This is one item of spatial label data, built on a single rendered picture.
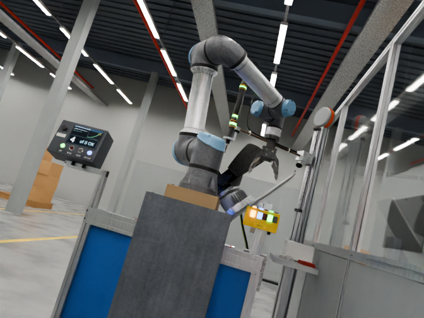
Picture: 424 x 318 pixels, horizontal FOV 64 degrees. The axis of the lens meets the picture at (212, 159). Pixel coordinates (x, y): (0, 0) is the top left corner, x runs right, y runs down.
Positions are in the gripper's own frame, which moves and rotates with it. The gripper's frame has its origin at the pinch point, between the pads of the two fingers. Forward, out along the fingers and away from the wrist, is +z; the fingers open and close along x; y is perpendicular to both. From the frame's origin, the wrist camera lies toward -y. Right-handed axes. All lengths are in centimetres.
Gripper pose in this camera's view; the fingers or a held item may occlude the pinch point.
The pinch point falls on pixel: (262, 176)
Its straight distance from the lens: 169.9
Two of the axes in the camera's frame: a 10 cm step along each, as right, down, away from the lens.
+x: 9.6, 2.4, -1.4
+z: -2.7, 9.5, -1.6
